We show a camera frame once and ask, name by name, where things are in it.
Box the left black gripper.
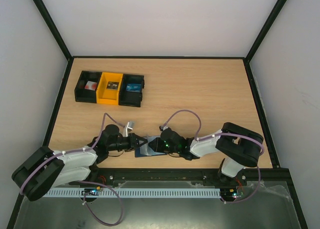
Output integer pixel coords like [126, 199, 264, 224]
[108, 133, 148, 152]

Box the blue card holder wallet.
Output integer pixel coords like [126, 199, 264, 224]
[134, 135, 166, 158]

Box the blue white credit card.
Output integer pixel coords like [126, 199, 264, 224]
[126, 83, 141, 92]

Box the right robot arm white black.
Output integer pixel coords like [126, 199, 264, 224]
[148, 122, 265, 185]

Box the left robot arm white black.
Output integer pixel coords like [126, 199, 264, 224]
[11, 124, 148, 201]

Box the black card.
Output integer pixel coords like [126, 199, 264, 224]
[106, 81, 119, 90]

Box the white red card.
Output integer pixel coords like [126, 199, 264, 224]
[84, 81, 97, 91]

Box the right black bin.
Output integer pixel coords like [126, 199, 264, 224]
[118, 74, 145, 108]

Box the black bin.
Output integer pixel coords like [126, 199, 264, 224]
[74, 70, 102, 104]
[118, 74, 145, 108]

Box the yellow middle bin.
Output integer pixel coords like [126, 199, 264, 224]
[96, 72, 123, 106]

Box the left black bin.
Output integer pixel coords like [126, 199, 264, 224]
[74, 70, 102, 104]

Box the grey metal sheet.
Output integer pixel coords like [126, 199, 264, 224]
[14, 182, 300, 229]

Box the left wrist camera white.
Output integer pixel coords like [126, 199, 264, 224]
[122, 121, 135, 137]

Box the light blue slotted cable duct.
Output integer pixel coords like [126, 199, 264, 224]
[44, 187, 221, 199]

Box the black aluminium frame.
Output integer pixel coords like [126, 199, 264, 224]
[7, 0, 308, 229]

